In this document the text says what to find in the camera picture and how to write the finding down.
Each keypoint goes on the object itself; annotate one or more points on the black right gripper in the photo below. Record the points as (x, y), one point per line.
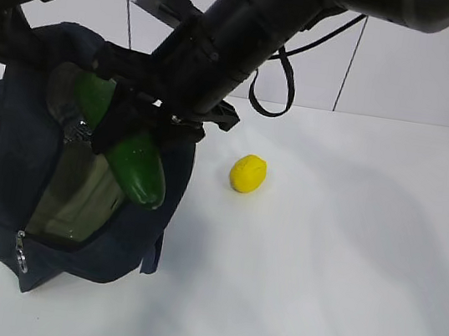
(126, 114)

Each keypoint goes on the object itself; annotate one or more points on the green cucumber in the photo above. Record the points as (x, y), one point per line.
(134, 161)

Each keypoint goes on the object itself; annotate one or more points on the green lidded glass container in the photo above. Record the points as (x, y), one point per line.
(82, 194)

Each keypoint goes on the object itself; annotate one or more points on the dark blue lunch bag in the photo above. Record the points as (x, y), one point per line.
(30, 146)

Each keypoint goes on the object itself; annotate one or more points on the yellow lemon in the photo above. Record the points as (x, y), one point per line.
(248, 173)

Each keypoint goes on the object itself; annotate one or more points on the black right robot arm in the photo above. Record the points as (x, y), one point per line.
(208, 56)

